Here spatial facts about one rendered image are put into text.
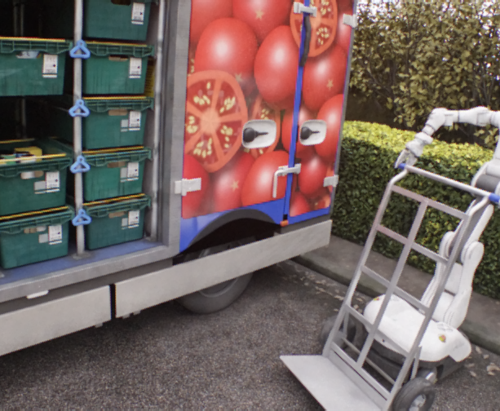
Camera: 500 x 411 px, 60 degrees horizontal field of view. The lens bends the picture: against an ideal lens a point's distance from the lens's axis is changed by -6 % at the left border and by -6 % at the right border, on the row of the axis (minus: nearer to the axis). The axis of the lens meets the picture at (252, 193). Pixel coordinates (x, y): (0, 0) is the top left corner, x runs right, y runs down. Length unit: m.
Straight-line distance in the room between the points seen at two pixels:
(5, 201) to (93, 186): 0.45
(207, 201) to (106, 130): 0.71
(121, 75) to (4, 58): 0.58
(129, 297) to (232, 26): 1.58
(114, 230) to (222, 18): 1.28
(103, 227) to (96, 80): 0.77
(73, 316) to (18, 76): 1.19
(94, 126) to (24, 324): 1.01
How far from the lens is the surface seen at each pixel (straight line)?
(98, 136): 2.39
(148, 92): 2.63
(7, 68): 2.20
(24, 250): 2.40
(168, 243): 2.58
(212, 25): 2.50
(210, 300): 3.15
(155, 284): 2.64
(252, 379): 2.67
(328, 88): 3.27
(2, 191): 2.27
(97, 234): 2.53
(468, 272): 2.93
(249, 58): 2.68
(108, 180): 2.47
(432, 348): 2.64
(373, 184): 4.25
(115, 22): 2.39
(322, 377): 2.63
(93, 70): 2.35
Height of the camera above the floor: 1.68
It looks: 16 degrees down
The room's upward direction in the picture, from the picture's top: 5 degrees clockwise
